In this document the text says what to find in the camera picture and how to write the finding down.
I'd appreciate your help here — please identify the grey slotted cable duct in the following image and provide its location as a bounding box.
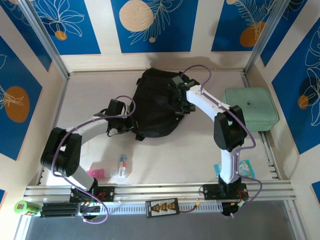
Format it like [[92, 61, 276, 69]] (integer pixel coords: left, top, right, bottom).
[[77, 201, 223, 214]]

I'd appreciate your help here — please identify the green can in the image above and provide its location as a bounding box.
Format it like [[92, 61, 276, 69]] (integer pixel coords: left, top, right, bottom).
[[14, 199, 42, 216]]

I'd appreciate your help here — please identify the pink eraser pack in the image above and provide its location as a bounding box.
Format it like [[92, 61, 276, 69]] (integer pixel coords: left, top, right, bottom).
[[86, 169, 106, 179]]

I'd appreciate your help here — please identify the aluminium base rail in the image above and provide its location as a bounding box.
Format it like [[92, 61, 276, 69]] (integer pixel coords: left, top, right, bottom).
[[23, 183, 293, 203]]

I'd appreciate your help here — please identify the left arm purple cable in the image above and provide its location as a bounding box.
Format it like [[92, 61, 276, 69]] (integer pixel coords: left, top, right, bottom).
[[51, 95, 137, 224]]

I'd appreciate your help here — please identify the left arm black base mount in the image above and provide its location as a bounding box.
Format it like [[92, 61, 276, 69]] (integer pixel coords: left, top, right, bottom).
[[69, 184, 116, 203]]

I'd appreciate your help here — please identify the aluminium frame post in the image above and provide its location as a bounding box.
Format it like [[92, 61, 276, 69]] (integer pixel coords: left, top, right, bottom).
[[244, 0, 293, 74], [18, 0, 71, 80]]

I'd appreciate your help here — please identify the light blue tissue packet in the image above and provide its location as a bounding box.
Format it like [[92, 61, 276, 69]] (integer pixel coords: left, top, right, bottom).
[[213, 158, 257, 180]]

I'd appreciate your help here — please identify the mint green pencil case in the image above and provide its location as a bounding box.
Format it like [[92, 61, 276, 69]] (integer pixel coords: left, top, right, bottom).
[[221, 86, 280, 133]]

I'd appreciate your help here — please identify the red wire yellow connector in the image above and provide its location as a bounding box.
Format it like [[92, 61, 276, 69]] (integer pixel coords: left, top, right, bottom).
[[178, 202, 202, 213]]

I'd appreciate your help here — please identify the black fabric backpack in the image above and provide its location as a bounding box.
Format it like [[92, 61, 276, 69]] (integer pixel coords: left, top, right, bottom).
[[131, 67, 196, 141]]

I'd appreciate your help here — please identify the clear packaged pen set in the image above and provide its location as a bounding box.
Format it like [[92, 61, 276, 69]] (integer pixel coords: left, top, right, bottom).
[[117, 154, 130, 180]]

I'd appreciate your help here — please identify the black charger board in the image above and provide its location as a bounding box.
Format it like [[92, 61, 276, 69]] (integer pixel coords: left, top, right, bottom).
[[145, 197, 180, 218]]

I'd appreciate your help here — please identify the black ribbed block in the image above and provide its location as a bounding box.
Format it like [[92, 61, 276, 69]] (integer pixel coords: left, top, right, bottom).
[[39, 202, 79, 218]]

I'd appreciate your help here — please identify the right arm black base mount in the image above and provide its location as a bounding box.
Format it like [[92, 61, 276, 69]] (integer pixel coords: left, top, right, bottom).
[[202, 183, 249, 201]]

